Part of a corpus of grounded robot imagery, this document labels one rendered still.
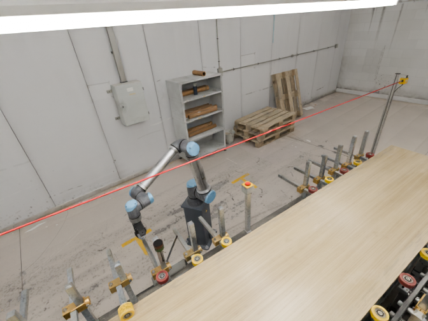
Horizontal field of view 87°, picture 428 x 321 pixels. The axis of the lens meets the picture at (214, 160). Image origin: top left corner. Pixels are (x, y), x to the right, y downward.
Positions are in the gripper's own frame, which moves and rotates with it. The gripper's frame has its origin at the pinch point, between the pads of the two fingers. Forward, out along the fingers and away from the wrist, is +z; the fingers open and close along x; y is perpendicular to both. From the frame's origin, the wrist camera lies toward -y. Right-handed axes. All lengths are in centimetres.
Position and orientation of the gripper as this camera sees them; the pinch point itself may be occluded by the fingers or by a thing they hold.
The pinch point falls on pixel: (142, 239)
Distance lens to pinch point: 204.7
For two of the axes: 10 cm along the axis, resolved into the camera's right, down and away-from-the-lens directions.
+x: -8.4, 3.3, -4.4
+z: 0.7, 8.6, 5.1
